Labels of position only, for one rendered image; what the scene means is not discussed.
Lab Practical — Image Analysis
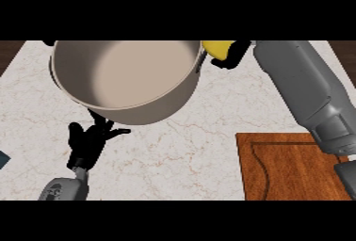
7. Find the brown wooden cutting board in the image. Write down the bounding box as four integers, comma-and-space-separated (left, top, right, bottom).
235, 132, 353, 201

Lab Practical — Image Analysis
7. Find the dark blue-grey object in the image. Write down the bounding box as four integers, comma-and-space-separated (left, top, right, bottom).
0, 151, 12, 169

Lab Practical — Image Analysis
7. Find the yellow lemon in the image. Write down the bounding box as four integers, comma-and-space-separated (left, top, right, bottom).
203, 40, 237, 61

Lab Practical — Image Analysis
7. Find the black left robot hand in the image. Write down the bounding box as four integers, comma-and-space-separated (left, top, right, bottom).
65, 108, 132, 172

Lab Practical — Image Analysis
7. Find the beige metal pot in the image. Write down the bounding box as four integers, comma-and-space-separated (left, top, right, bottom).
42, 40, 209, 126

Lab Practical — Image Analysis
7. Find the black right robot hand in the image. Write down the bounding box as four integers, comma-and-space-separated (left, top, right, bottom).
210, 40, 253, 71

